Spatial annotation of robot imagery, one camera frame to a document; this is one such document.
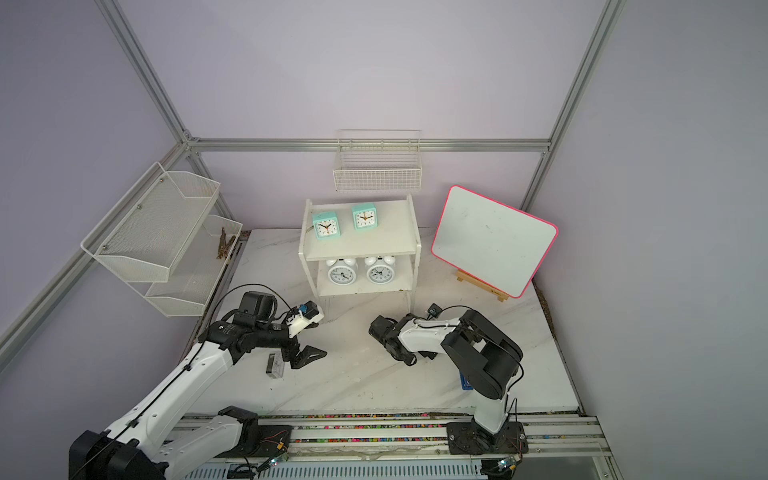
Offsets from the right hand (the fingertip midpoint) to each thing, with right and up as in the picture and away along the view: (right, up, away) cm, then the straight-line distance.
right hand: (427, 332), depth 92 cm
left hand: (-31, +1, -14) cm, 35 cm away
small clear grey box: (-44, -7, -10) cm, 46 cm away
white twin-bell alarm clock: (-25, +20, -11) cm, 34 cm away
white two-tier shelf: (-19, +26, -19) cm, 38 cm away
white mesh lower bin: (-74, +19, +1) cm, 76 cm away
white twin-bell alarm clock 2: (-14, +20, -10) cm, 27 cm away
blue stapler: (+10, -12, -9) cm, 18 cm away
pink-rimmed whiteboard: (+18, +27, -11) cm, 34 cm away
